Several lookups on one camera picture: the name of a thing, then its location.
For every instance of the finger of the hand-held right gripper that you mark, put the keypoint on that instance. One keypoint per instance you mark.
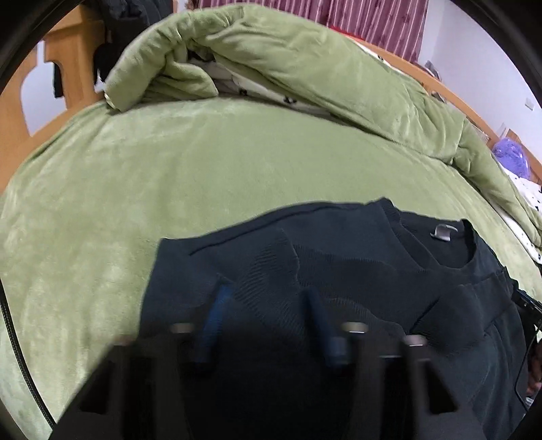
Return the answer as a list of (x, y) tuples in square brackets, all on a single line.
[(527, 306)]

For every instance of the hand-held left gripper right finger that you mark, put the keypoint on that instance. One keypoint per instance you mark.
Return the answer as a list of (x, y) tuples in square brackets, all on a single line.
[(322, 325)]

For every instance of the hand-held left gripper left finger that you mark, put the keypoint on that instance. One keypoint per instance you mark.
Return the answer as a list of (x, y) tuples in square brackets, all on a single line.
[(214, 313)]

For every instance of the black knit sweater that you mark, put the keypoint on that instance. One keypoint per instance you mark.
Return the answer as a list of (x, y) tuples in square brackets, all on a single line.
[(338, 262)]

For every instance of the green bed sheet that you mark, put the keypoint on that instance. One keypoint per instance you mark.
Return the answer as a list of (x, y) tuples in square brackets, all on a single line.
[(127, 190)]

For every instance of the purple plush toy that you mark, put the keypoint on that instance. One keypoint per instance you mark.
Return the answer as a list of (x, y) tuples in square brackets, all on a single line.
[(512, 156)]

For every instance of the green quilt with printed lining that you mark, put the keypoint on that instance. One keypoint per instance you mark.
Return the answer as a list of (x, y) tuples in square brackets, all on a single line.
[(296, 63)]

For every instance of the black hanging clothing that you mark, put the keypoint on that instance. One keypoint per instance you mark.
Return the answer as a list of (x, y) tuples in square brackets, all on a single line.
[(127, 12)]

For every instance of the wooden bed frame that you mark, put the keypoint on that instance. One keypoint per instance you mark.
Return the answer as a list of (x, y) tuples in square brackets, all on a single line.
[(72, 55)]

